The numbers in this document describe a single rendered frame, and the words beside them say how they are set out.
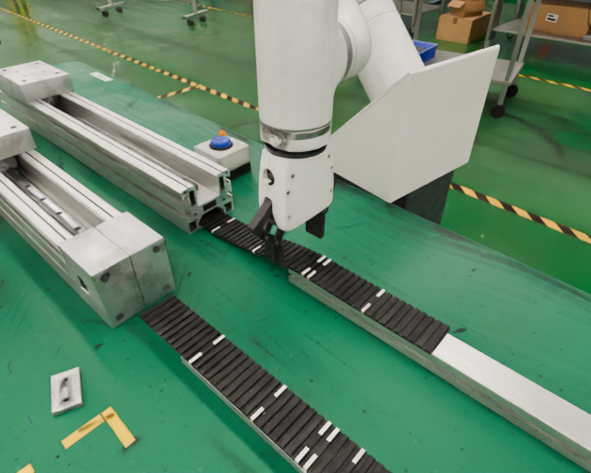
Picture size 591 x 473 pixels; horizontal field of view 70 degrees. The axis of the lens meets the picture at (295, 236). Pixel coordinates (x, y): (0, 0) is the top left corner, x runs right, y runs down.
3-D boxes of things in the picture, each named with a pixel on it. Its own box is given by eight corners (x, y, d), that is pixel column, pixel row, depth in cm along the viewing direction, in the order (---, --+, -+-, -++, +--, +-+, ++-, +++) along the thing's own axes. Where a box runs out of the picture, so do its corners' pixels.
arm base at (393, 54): (400, 112, 98) (364, 39, 98) (468, 64, 82) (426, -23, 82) (343, 131, 88) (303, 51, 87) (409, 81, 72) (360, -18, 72)
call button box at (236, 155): (251, 171, 89) (250, 143, 85) (215, 190, 83) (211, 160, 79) (226, 159, 93) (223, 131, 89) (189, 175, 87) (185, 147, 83)
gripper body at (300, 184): (290, 159, 45) (290, 240, 52) (346, 129, 51) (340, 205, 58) (242, 138, 49) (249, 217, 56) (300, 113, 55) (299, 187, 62)
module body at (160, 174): (234, 209, 77) (229, 168, 72) (189, 235, 71) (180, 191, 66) (43, 102, 119) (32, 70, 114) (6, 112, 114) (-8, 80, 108)
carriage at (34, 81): (78, 101, 104) (68, 73, 100) (31, 114, 98) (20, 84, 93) (49, 86, 113) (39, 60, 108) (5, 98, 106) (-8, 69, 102)
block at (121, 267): (189, 280, 63) (178, 228, 57) (112, 329, 56) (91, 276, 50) (155, 253, 68) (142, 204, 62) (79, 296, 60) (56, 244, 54)
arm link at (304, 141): (295, 140, 44) (295, 165, 46) (346, 114, 49) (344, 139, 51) (241, 118, 49) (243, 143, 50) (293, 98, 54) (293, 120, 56)
